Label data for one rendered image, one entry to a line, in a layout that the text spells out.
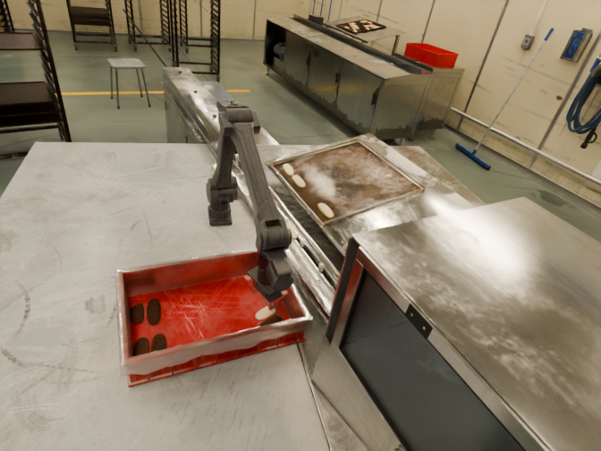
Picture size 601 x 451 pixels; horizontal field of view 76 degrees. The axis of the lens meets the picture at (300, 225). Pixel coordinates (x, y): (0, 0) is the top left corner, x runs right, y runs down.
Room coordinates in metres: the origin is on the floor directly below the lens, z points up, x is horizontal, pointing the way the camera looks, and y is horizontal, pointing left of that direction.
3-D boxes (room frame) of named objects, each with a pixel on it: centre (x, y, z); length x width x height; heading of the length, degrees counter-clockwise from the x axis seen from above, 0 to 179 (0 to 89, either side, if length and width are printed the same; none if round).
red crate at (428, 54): (4.96, -1.17, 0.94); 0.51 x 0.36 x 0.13; 37
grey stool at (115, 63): (4.33, 2.20, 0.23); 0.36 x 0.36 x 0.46; 38
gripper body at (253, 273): (0.79, 0.07, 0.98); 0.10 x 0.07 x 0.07; 49
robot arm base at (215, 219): (1.24, 0.32, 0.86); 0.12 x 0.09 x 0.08; 21
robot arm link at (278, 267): (0.76, 0.04, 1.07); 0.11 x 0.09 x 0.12; 30
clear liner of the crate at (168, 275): (0.74, 0.21, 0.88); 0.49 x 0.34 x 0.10; 118
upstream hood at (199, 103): (2.29, 0.73, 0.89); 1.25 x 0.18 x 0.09; 33
